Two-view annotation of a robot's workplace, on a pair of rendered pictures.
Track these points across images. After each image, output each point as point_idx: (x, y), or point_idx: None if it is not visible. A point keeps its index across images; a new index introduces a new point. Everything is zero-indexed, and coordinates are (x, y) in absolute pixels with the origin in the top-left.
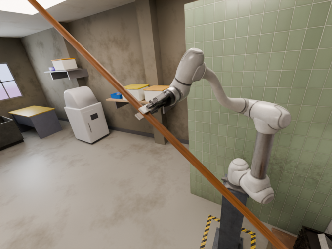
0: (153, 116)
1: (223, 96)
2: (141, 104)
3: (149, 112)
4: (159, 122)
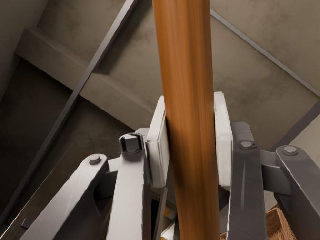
0: (175, 189)
1: None
2: (163, 94)
3: (171, 162)
4: (180, 231)
